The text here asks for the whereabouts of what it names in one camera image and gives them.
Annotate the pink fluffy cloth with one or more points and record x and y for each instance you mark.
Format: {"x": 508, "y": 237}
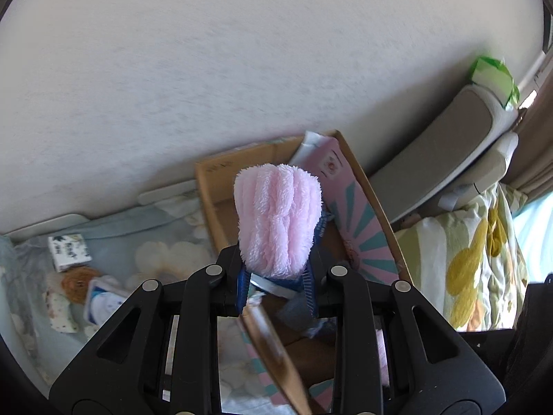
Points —
{"x": 276, "y": 220}

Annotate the beige curtain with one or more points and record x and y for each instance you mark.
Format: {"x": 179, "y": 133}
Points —
{"x": 533, "y": 151}

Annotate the yellow floral quilt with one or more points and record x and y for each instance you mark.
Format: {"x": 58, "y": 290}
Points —
{"x": 466, "y": 259}

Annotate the cardboard box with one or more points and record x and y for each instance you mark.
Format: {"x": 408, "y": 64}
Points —
{"x": 216, "y": 190}

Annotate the green packet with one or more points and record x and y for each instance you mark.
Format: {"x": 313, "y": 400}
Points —
{"x": 492, "y": 78}

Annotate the grey padded headboard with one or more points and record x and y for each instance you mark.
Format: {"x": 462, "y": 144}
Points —
{"x": 432, "y": 160}

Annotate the white printed tissue packet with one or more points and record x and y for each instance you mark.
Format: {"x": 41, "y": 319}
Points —
{"x": 69, "y": 250}

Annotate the white paper sheet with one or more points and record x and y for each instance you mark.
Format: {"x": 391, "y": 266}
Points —
{"x": 307, "y": 143}

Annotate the light grey cushion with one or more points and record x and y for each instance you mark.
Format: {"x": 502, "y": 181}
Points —
{"x": 488, "y": 168}

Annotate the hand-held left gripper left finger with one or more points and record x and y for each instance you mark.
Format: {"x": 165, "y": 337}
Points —
{"x": 242, "y": 290}

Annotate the brown teddy bear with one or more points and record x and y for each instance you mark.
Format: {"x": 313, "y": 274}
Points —
{"x": 77, "y": 283}

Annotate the pink sunburst gift box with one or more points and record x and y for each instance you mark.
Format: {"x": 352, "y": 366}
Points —
{"x": 360, "y": 229}

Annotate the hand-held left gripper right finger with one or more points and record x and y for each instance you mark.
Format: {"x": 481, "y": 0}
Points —
{"x": 310, "y": 295}

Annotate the white dotted cloth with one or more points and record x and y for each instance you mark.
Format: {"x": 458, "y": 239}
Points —
{"x": 58, "y": 311}

